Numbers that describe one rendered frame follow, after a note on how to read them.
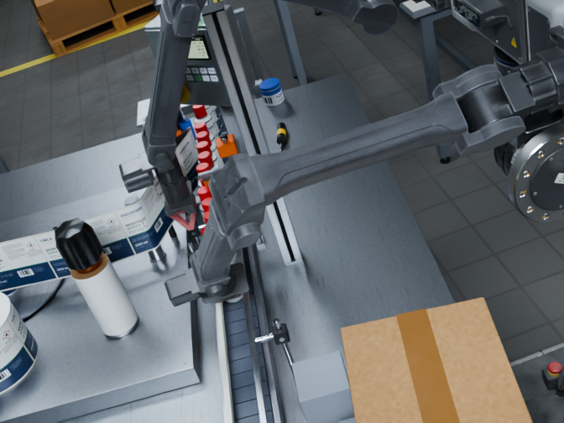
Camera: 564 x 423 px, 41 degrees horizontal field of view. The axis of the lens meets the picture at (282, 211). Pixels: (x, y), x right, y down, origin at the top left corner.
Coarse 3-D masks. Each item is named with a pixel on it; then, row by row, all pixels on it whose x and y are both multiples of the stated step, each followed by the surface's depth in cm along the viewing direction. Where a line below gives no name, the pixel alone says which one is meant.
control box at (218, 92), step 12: (228, 12) 154; (156, 24) 156; (204, 24) 150; (156, 36) 156; (204, 36) 150; (240, 36) 159; (156, 48) 159; (240, 48) 159; (192, 60) 156; (204, 60) 155; (216, 60) 153; (252, 72) 164; (192, 84) 161; (204, 84) 159; (216, 84) 157; (252, 84) 164; (192, 96) 163; (204, 96) 161; (216, 96) 160; (228, 96) 158
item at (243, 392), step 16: (224, 128) 238; (224, 304) 174; (240, 304) 172; (224, 320) 169; (240, 320) 168; (256, 320) 167; (240, 336) 164; (256, 336) 163; (240, 352) 160; (240, 368) 157; (240, 384) 153; (240, 400) 150; (256, 400) 149; (240, 416) 147; (256, 416) 146; (272, 416) 145
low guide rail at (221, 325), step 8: (216, 304) 169; (224, 328) 164; (224, 336) 161; (224, 344) 158; (224, 352) 156; (224, 360) 155; (224, 368) 153; (224, 376) 151; (224, 384) 150; (224, 392) 148; (224, 400) 146; (232, 408) 146; (232, 416) 144
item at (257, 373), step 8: (240, 248) 175; (240, 256) 173; (248, 296) 162; (248, 304) 159; (248, 312) 157; (248, 320) 155; (248, 328) 154; (248, 336) 152; (256, 344) 151; (256, 352) 148; (256, 360) 146; (256, 368) 144; (256, 376) 143; (256, 384) 141; (256, 392) 140; (264, 400) 139; (264, 408) 137; (264, 416) 135
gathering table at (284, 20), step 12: (156, 0) 350; (276, 0) 418; (276, 12) 422; (288, 12) 358; (288, 24) 362; (288, 36) 365; (288, 48) 435; (300, 60) 373; (300, 72) 377; (300, 84) 381
